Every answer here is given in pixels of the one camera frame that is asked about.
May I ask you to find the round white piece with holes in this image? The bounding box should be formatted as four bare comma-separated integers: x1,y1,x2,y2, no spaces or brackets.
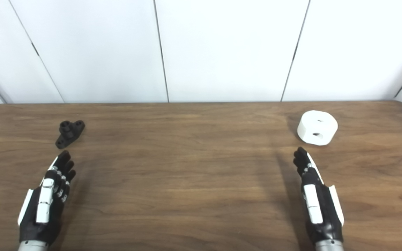
297,110,338,146

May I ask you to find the black flanged holder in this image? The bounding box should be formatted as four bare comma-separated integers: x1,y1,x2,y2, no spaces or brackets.
55,120,85,150

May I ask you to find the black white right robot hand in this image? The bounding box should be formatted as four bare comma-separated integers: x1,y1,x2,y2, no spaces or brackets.
293,146,345,245

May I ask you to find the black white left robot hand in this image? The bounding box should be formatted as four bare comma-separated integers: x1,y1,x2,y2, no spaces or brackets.
18,151,76,245

